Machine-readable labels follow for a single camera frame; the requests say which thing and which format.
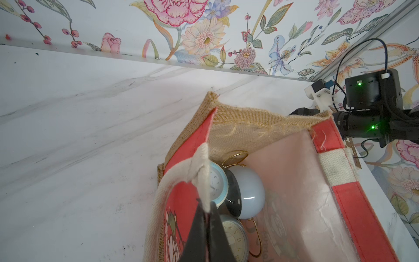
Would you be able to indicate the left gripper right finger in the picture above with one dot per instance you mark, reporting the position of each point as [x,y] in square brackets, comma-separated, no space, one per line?
[217,243]

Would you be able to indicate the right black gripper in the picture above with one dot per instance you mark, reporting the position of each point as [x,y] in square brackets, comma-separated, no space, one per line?
[385,128]

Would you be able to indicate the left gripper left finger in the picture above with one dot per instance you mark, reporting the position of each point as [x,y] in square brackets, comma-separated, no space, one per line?
[195,248]

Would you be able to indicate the grey round alarm clock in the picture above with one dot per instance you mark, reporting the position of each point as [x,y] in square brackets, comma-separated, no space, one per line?
[246,194]

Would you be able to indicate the light blue twin-bell clock back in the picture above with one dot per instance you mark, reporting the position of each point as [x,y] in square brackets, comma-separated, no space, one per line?
[219,184]

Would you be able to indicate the burlap canvas bag red trim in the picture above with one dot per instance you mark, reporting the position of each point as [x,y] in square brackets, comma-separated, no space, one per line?
[315,208]

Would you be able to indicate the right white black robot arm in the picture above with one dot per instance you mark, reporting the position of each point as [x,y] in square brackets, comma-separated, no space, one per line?
[373,108]

